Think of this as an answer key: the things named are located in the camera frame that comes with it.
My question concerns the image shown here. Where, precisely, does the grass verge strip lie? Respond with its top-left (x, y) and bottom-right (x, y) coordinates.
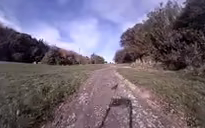
top-left (115, 63), bottom-right (205, 128)

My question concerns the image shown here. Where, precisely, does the wood of dark trees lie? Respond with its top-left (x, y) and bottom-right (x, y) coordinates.
top-left (0, 17), bottom-right (108, 66)

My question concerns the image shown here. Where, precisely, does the brown dirt gravel path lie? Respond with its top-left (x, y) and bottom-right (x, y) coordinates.
top-left (43, 63), bottom-right (191, 128)

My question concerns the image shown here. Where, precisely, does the green grass field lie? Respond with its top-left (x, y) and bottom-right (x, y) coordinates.
top-left (0, 60), bottom-right (112, 128)

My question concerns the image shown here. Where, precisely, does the row of leafy trees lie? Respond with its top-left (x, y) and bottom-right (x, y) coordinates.
top-left (113, 0), bottom-right (205, 72)

